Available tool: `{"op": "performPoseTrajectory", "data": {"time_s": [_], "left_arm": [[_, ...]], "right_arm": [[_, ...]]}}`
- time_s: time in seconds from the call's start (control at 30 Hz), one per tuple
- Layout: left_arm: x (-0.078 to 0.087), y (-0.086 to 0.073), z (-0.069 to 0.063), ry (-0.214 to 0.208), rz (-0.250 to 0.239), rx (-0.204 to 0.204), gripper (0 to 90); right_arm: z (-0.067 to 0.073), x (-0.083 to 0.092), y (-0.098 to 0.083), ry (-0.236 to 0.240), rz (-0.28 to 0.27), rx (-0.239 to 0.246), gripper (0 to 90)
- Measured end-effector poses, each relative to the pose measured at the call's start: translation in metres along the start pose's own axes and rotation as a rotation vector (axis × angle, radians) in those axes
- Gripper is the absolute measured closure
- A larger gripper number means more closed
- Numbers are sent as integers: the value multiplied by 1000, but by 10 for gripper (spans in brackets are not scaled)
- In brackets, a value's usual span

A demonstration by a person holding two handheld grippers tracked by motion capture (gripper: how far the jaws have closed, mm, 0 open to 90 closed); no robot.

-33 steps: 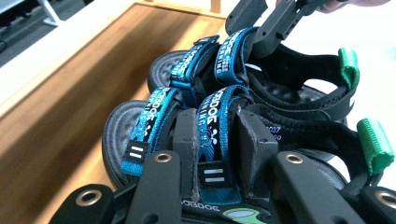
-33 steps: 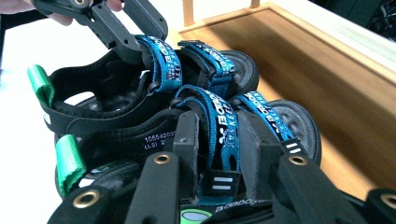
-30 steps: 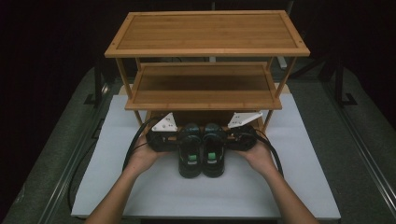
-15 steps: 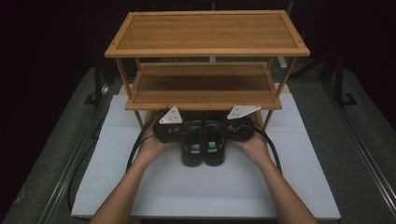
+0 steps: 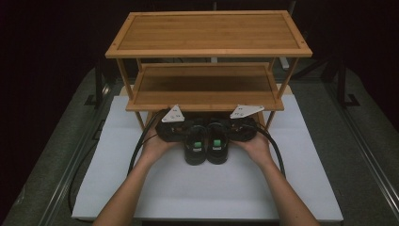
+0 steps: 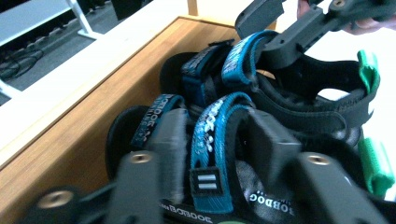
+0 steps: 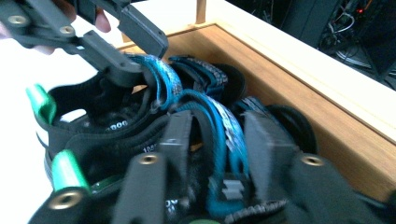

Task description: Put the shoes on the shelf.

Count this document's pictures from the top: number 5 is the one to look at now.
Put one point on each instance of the white foam board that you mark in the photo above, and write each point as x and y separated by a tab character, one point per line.
207	188

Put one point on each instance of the person's left hand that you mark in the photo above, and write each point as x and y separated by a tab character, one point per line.
155	149

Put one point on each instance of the black metal stand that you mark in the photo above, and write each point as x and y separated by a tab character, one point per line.
98	84
343	84

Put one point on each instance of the tan board under rack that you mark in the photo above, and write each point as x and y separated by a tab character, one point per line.
124	91

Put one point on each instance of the three-tier wooden shoe rack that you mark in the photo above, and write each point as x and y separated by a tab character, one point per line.
207	33

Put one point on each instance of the person's right hand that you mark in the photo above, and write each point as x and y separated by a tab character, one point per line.
255	149

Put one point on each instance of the black sandal with green heel tab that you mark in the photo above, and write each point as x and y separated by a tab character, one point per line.
196	147
217	146

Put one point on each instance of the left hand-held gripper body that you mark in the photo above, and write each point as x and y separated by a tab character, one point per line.
172	125

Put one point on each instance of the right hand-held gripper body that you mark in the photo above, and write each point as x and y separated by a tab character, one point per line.
244	125

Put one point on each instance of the metal table rail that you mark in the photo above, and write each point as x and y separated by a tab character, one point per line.
367	141
72	163

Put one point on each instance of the white bar behind rack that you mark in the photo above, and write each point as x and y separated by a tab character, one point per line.
284	62

